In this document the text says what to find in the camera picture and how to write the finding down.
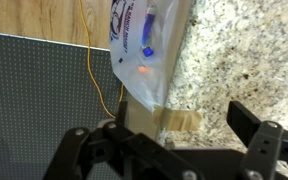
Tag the dark dotted floor mat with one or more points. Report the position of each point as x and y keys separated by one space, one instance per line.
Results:
x=34 y=100

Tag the brown tape piece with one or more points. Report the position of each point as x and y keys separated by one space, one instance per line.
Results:
x=179 y=120

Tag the clear printed plastic bag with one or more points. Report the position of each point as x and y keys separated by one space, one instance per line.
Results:
x=130 y=73

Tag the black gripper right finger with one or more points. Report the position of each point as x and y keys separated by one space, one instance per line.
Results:
x=264 y=143

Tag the wooden counter cabinet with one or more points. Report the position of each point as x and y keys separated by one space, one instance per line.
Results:
x=181 y=20

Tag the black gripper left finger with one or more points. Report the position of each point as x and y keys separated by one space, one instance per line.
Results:
x=130 y=150

